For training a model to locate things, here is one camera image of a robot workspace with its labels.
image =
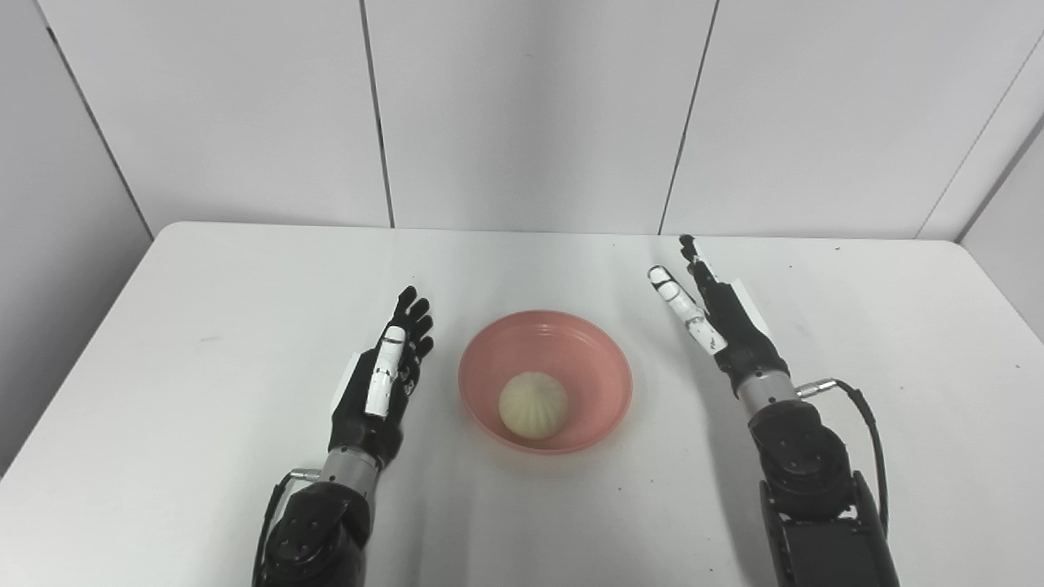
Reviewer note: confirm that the pink plastic plate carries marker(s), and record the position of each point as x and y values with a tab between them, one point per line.
571	350

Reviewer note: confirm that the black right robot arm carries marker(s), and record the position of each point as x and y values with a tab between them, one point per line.
807	489

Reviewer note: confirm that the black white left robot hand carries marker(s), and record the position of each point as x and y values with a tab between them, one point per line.
363	424

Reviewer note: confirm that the white steamed bun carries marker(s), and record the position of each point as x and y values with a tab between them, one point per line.
533	405

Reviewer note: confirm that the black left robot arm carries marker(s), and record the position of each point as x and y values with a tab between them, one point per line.
318	538

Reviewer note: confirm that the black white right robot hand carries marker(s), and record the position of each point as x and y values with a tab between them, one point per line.
742	334

